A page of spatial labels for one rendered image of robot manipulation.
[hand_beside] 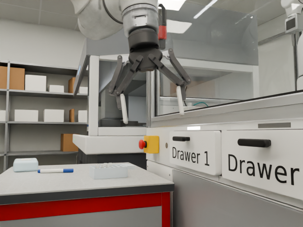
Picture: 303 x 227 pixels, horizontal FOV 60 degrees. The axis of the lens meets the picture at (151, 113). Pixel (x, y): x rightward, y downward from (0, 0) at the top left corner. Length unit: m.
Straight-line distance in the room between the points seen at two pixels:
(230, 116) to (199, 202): 0.28
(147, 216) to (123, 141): 0.73
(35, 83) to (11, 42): 0.96
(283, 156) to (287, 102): 0.09
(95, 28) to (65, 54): 4.30
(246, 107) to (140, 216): 0.50
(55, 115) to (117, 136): 3.00
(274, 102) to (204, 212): 0.38
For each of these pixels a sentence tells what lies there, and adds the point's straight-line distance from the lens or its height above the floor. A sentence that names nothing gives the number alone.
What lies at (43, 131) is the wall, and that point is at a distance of 4.87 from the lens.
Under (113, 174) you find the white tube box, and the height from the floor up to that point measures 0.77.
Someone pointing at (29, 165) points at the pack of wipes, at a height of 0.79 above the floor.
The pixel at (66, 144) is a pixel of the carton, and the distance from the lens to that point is 4.47.
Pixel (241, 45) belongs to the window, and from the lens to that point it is 0.66.
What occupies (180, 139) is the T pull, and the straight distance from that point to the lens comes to 0.76.
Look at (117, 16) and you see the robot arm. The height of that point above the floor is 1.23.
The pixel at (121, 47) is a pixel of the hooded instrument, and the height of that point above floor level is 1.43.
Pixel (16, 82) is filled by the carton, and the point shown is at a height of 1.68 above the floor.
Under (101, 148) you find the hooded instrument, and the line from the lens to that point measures 1.52.
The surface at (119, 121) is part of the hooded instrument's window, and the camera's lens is 1.56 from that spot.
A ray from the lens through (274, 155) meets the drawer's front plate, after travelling 0.52.
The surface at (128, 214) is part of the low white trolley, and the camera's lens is 0.88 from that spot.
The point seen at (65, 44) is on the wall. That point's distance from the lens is 5.14.
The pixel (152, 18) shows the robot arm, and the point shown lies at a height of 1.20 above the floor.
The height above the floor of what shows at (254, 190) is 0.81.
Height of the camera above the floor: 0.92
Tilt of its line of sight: 4 degrees up
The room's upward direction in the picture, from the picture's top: straight up
